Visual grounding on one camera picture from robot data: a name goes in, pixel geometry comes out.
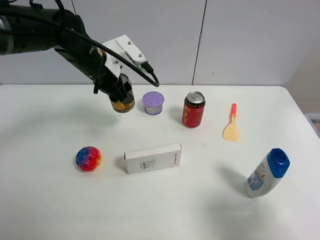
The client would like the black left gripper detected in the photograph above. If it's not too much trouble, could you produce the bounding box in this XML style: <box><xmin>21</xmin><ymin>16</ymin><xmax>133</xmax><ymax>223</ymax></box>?
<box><xmin>55</xmin><ymin>34</ymin><xmax>133</xmax><ymax>103</ymax></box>

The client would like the gold energy drink can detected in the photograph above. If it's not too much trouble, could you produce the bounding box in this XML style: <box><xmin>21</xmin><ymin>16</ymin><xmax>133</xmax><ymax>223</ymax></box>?
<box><xmin>109</xmin><ymin>73</ymin><xmax>136</xmax><ymax>114</ymax></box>

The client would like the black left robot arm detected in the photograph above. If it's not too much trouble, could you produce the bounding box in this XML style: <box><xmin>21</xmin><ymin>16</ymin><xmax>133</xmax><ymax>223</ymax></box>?
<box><xmin>0</xmin><ymin>0</ymin><xmax>133</xmax><ymax>105</ymax></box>

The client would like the purple lidded round container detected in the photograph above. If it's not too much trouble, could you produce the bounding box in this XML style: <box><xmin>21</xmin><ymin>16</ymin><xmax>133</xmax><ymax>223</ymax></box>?
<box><xmin>142</xmin><ymin>91</ymin><xmax>165</xmax><ymax>116</ymax></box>

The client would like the red soda can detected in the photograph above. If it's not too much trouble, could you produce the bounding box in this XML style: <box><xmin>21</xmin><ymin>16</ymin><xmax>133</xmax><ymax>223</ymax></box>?
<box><xmin>182</xmin><ymin>91</ymin><xmax>206</xmax><ymax>128</ymax></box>

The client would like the white rectangular cardboard box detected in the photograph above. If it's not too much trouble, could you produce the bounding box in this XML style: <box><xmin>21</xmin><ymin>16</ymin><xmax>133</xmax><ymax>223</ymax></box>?
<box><xmin>123</xmin><ymin>142</ymin><xmax>182</xmax><ymax>175</ymax></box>

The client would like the red blue spotted ball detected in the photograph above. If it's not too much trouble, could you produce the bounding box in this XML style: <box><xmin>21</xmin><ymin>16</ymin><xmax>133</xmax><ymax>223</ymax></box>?
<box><xmin>75</xmin><ymin>146</ymin><xmax>102</xmax><ymax>172</ymax></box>

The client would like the white blue capped shampoo bottle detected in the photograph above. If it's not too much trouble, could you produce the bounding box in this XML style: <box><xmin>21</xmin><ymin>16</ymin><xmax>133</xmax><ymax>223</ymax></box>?
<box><xmin>244</xmin><ymin>148</ymin><xmax>290</xmax><ymax>198</ymax></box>

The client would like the black camera cable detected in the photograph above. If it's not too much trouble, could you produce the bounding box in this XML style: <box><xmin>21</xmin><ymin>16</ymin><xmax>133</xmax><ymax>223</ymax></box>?
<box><xmin>29</xmin><ymin>0</ymin><xmax>161</xmax><ymax>88</ymax></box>

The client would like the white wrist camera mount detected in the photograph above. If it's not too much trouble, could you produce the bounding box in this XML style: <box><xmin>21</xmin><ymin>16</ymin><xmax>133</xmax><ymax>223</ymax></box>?
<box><xmin>102</xmin><ymin>35</ymin><xmax>149</xmax><ymax>78</ymax></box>

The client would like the orange handled yellow spatula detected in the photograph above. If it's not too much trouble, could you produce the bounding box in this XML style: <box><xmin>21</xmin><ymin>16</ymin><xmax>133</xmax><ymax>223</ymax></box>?
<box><xmin>222</xmin><ymin>103</ymin><xmax>239</xmax><ymax>142</ymax></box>

